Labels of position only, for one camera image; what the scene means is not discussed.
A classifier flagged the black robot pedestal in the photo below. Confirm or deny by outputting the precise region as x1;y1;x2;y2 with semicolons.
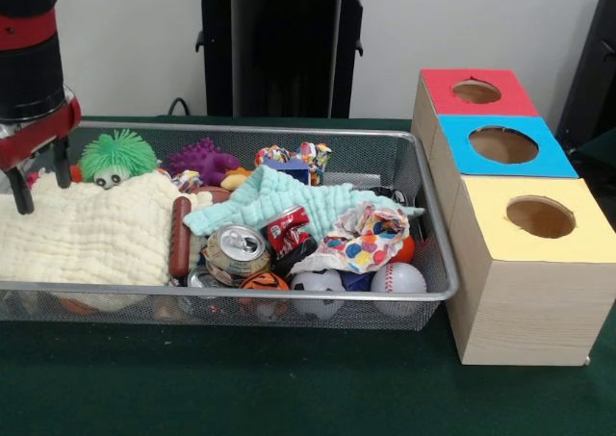
185;0;389;118

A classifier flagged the mint green cloth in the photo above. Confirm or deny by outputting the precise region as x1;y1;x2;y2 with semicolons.
182;165;427;244

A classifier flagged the crushed beige drink can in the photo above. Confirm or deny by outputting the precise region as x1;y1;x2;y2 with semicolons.
199;223;273;288

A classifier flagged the brown toy football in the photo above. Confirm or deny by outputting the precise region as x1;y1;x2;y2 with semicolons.
190;187;233;207

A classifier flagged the green spiky puffer toy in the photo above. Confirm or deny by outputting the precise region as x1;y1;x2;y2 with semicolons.
79;128;160;191

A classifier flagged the small silver can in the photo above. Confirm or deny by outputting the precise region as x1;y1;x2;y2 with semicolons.
186;266;218;289

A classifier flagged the crushed red cola can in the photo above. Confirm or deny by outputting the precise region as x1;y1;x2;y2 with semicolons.
262;204;319;259

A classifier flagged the small orange ball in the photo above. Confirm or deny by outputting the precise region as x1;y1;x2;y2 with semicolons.
397;235;417;263

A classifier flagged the cream knitted cloth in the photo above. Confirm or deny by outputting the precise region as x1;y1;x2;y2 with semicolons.
0;168;213;287

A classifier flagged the blue toy block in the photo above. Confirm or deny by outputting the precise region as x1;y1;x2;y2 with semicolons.
277;160;312;185

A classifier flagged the wooden box with three holes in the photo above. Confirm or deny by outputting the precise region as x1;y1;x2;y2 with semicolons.
411;68;616;366

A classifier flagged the white baseball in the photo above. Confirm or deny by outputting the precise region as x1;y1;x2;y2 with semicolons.
370;261;428;317

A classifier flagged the shallow mesh bin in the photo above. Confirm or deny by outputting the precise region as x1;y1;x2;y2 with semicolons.
0;120;459;334

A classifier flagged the crushed black can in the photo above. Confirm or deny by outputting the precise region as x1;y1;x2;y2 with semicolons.
370;185;408;204

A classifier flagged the orange tiger-striped ball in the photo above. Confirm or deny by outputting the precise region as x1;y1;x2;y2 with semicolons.
239;270;292;293

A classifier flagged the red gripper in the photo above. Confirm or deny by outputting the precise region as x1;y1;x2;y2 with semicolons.
0;96;83;216

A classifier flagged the purple spiky toy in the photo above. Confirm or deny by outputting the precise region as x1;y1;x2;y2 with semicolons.
166;139;242;187

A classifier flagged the crumpled colourful dotted paper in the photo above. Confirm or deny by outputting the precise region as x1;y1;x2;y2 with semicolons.
291;202;410;274

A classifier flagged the dark green side table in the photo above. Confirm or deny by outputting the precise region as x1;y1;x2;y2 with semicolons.
570;130;616;201

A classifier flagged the small soccer ball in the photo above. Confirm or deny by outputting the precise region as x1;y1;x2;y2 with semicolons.
290;268;347;320

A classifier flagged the brown toy hot dog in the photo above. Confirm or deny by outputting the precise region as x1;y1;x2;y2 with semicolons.
167;196;193;279

